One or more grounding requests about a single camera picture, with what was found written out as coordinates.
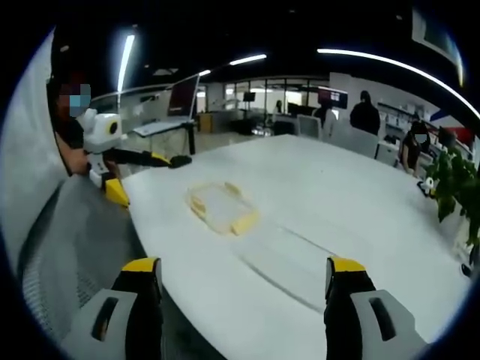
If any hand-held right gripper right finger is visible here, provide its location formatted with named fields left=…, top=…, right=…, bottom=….
left=323, top=256, right=429, bottom=360

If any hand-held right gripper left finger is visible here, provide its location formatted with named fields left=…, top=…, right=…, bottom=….
left=61, top=256, right=164, bottom=360

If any person's black shirt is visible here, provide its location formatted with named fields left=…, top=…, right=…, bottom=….
left=52, top=108, right=86, bottom=151

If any white glass-sided desk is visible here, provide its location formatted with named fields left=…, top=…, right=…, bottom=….
left=132, top=118, right=197, bottom=155

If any grey mesh chair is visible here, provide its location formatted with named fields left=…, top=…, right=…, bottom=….
left=14, top=175, right=146, bottom=341

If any dark red monitor screen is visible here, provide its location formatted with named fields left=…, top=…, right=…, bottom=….
left=167, top=76, right=199, bottom=117

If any long ceiling light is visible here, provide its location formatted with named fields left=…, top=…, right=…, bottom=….
left=116, top=34, right=136, bottom=93
left=316, top=47, right=472, bottom=112
left=228, top=53, right=268, bottom=66

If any small white and yellow object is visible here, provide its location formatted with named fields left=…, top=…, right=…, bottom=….
left=416, top=175, right=437, bottom=197

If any white office chair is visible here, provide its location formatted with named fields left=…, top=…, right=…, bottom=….
left=328, top=123, right=380, bottom=160
left=296, top=113, right=324, bottom=139

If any green potted plant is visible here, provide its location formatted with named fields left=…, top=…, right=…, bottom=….
left=426, top=145, right=480, bottom=263

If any red wall screen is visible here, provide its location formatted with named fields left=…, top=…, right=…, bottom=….
left=317, top=87, right=350, bottom=110

